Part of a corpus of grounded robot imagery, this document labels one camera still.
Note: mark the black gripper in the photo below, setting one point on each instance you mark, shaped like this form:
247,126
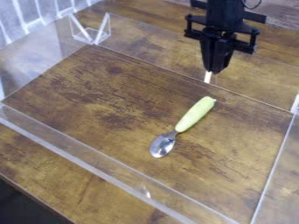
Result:
222,32

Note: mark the green handled metal spoon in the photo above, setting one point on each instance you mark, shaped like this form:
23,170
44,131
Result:
164,142

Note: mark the clear acrylic triangle bracket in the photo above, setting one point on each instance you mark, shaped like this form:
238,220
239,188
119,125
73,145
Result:
88,35

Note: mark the clear acrylic enclosure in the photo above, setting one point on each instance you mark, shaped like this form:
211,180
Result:
88,104

